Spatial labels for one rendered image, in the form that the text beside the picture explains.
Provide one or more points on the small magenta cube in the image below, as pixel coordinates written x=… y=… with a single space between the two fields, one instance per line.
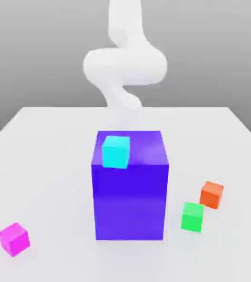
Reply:
x=14 y=239

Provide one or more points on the large blue box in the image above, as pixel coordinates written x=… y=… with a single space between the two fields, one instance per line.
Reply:
x=129 y=202

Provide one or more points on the small green cube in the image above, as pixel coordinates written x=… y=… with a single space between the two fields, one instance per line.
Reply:
x=191 y=217

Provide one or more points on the small cyan cube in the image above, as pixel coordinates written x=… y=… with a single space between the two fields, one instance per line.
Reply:
x=115 y=152

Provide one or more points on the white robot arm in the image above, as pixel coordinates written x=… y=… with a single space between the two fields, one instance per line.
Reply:
x=125 y=64

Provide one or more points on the small orange cube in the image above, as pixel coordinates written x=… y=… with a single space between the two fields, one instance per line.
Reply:
x=211 y=195

